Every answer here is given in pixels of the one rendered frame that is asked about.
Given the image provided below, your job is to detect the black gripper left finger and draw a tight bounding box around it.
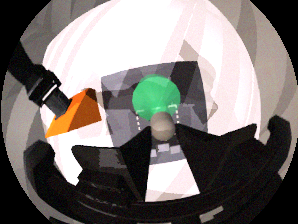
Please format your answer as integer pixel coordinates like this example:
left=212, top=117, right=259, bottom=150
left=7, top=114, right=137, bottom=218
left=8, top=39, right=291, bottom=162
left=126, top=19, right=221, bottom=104
left=71, top=125, right=152, bottom=202

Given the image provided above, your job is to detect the green glass bottle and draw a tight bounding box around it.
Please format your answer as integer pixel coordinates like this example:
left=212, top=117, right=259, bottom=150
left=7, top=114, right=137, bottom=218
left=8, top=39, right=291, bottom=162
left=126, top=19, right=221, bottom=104
left=132, top=73, right=180, bottom=141

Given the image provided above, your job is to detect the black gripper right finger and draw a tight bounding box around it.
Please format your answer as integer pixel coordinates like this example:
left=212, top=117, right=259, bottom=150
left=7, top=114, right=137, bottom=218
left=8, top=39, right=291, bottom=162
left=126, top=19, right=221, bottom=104
left=174, top=123, right=258, bottom=193

